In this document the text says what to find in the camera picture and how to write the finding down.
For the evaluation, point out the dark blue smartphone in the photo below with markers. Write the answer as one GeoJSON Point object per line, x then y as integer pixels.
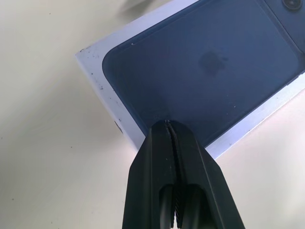
{"type": "Point", "coordinates": [190, 83]}

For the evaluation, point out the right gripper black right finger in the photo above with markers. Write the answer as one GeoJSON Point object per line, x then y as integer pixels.
{"type": "Point", "coordinates": [205, 181]}

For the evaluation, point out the white box base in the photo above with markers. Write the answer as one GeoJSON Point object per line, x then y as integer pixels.
{"type": "Point", "coordinates": [95, 71]}

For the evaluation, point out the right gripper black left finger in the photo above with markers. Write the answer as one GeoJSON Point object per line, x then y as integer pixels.
{"type": "Point", "coordinates": [147, 179]}

